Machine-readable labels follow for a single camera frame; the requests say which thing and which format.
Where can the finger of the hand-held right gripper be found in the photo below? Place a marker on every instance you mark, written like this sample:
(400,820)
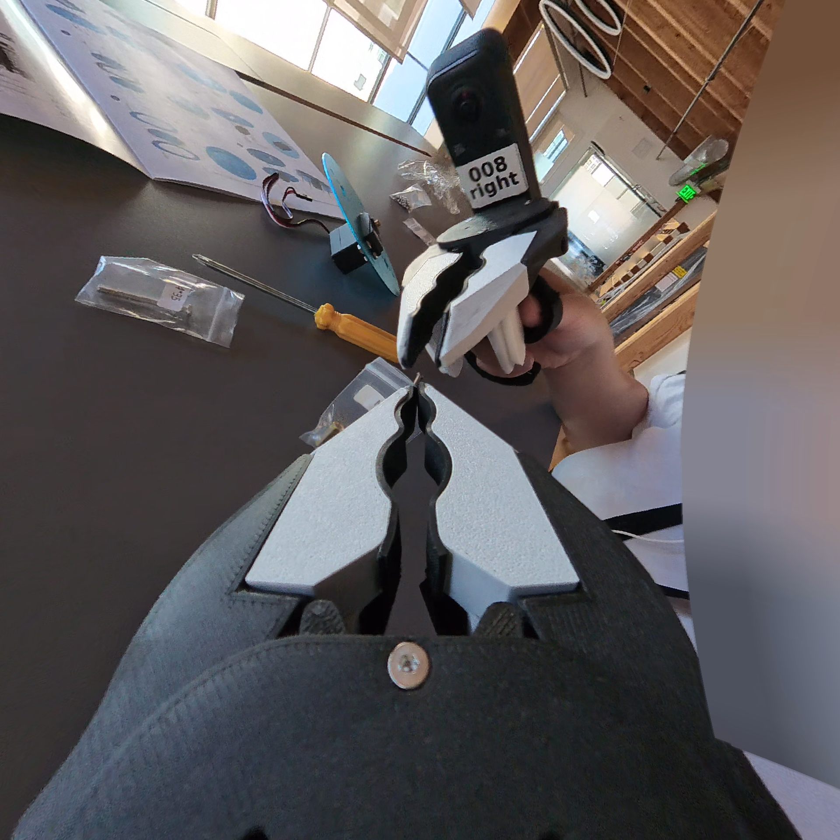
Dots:
(492,289)
(417,289)

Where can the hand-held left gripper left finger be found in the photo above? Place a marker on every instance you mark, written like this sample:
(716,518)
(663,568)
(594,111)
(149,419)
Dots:
(328,518)

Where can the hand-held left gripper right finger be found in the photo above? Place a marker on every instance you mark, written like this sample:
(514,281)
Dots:
(505,518)

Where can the clear bag of brass standoffs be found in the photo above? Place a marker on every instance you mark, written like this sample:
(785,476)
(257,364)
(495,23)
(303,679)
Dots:
(358,400)

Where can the clear bag of long screws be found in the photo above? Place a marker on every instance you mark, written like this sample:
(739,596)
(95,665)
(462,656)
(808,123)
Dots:
(164,295)

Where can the person's right forearm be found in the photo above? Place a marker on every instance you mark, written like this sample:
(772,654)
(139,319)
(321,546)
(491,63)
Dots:
(604,407)

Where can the dark grey desk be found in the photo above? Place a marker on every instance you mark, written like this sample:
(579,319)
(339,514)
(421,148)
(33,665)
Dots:
(164,426)

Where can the person's right hand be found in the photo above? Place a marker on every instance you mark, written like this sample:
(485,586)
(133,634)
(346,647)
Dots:
(581,334)

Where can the small clear plastic bag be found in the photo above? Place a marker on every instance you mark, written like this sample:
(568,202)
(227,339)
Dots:
(418,229)

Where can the black servo motor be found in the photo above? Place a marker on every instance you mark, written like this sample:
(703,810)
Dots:
(348,249)

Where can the clear bag of black screws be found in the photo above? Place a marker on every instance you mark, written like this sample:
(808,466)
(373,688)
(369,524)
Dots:
(410,197)

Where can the crumpled clear plastic bag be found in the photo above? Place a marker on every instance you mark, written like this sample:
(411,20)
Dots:
(433,177)

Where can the beige window blind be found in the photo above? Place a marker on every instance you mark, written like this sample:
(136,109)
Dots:
(387,23)

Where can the teal round plate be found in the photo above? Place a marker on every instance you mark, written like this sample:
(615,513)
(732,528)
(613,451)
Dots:
(341,187)

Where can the person's white shirt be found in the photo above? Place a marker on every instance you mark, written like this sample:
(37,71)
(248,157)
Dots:
(656,459)

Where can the green exit sign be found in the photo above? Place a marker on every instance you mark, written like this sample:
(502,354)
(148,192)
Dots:
(687,193)

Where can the open instruction booklet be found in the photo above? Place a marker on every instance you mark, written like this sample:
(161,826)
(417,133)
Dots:
(131,85)

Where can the large window wall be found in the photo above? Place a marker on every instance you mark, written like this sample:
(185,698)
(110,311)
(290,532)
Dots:
(341,52)

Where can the wooden shelving frame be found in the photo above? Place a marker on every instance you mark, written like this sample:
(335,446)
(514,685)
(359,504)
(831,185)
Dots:
(656,289)

